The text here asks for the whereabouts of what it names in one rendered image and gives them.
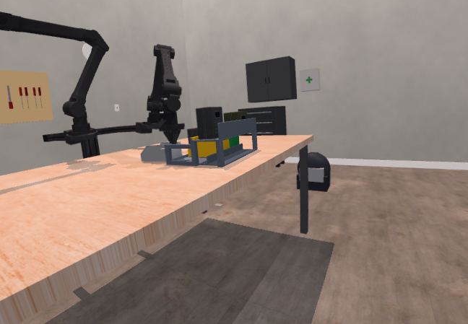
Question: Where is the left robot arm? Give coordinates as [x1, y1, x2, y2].
[143, 44, 182, 128]

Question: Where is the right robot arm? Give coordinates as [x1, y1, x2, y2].
[0, 12, 109, 136]

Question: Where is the green open bin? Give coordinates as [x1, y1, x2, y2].
[229, 136, 240, 147]

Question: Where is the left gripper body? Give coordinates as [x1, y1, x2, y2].
[159, 112, 185, 131]

